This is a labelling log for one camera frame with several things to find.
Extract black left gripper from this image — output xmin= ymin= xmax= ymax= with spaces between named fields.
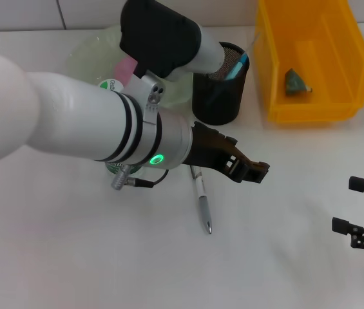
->
xmin=180 ymin=121 xmax=271 ymax=185

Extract white grey ballpoint pen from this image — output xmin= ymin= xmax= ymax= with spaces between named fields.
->
xmin=189 ymin=165 xmax=214 ymax=235

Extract green plastic wrapper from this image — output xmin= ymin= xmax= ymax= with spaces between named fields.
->
xmin=283 ymin=67 xmax=313 ymax=97

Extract blue and teal scissors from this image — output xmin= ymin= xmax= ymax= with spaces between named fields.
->
xmin=225 ymin=53 xmax=250 ymax=80

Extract pink peach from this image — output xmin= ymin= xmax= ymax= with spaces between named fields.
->
xmin=113 ymin=56 xmax=139 ymax=82

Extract clear green-label water bottle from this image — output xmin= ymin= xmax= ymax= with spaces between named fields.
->
xmin=97 ymin=78 xmax=144 ymax=177

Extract black mesh pen holder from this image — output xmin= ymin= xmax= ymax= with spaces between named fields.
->
xmin=191 ymin=41 xmax=251 ymax=126

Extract green glass fruit plate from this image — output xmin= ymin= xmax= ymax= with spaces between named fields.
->
xmin=65 ymin=25 xmax=193 ymax=109

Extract yellow plastic storage bin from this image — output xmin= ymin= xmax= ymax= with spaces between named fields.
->
xmin=253 ymin=0 xmax=364 ymax=124

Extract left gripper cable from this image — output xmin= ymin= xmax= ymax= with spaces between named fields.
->
xmin=110 ymin=164 xmax=170 ymax=191

